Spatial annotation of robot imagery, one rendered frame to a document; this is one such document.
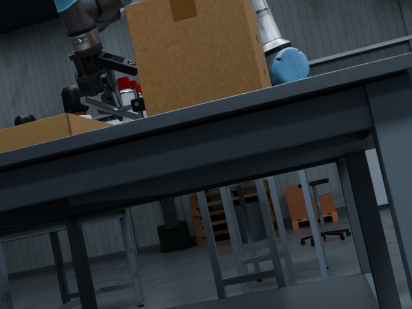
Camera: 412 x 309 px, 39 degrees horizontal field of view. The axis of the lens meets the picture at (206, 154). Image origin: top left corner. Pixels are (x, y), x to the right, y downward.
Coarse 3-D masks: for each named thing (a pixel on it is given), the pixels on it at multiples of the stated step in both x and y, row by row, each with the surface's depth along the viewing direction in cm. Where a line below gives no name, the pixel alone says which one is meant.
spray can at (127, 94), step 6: (120, 78) 165; (126, 78) 165; (120, 84) 165; (126, 84) 165; (120, 90) 165; (126, 90) 164; (132, 90) 165; (126, 96) 163; (132, 96) 164; (126, 102) 163; (126, 120) 163; (132, 120) 163
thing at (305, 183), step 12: (300, 180) 395; (228, 192) 404; (240, 192) 465; (240, 204) 464; (312, 204) 454; (312, 216) 392; (312, 228) 392; (240, 240) 401; (252, 240) 461; (240, 252) 401; (252, 252) 461; (324, 252) 451; (324, 264) 390; (324, 276) 389
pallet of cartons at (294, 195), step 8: (288, 192) 910; (296, 192) 908; (288, 200) 910; (296, 200) 907; (304, 200) 905; (320, 200) 903; (328, 200) 902; (296, 208) 907; (304, 208) 905; (328, 208) 901; (296, 216) 907; (304, 216) 904; (336, 216) 896; (296, 224) 903
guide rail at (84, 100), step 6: (84, 96) 122; (84, 102) 122; (90, 102) 125; (96, 102) 128; (102, 102) 132; (96, 108) 130; (102, 108) 132; (108, 108) 135; (114, 108) 140; (120, 114) 144; (126, 114) 148; (132, 114) 153
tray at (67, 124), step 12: (48, 120) 89; (60, 120) 89; (72, 120) 90; (84, 120) 95; (96, 120) 100; (0, 132) 91; (12, 132) 90; (24, 132) 90; (36, 132) 90; (48, 132) 89; (60, 132) 89; (72, 132) 89; (0, 144) 91; (12, 144) 90; (24, 144) 90
